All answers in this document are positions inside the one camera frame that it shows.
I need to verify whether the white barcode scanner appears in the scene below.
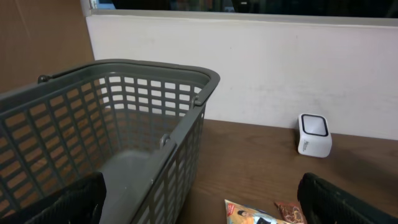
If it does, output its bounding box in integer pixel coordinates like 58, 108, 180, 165
297, 113, 332, 158

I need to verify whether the yellow snack bag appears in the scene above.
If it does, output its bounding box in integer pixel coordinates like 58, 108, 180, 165
224, 200, 289, 224

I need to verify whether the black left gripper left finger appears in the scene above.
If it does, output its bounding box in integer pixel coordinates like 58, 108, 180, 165
1, 172, 106, 224

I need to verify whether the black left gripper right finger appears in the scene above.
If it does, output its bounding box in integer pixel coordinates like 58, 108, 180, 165
297, 172, 397, 224

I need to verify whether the red chocolate bar wrapper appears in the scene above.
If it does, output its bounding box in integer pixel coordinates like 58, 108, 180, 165
274, 202, 307, 224

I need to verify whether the grey plastic basket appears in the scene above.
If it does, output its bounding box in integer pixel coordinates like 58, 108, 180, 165
1, 59, 220, 223

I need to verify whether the dark window with frame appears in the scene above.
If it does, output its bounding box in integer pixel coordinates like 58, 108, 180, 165
80, 0, 397, 27

